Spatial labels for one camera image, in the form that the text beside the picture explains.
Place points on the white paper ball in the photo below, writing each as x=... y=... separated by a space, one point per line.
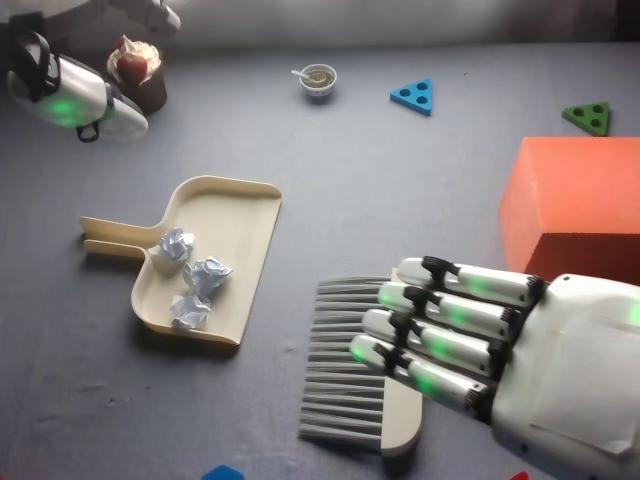
x=210 y=275
x=190 y=312
x=175 y=245

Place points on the orange foam cube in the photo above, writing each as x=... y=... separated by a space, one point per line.
x=575 y=190

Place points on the blue triangle block with holes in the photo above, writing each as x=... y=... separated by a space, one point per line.
x=422 y=102

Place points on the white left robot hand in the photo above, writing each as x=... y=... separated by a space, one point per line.
x=80 y=95

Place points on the white backdrop sheet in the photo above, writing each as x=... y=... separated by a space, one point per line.
x=350 y=20

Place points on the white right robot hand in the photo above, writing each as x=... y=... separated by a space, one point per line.
x=560 y=360

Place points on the small white spoon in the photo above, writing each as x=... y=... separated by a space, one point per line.
x=302 y=76

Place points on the grey table cloth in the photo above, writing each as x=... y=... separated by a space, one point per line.
x=350 y=175

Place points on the small red block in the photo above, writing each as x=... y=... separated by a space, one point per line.
x=521 y=476

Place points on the cream plastic dustpan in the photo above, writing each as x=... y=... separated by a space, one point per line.
x=240 y=240

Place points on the toy cupcake with strawberry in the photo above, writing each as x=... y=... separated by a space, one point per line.
x=147 y=90

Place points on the small white cup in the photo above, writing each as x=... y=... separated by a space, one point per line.
x=320 y=90

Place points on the green triangle block with holes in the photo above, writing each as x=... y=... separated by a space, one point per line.
x=582 y=120

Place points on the blue hexagonal block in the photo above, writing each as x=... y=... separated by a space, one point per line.
x=223 y=473

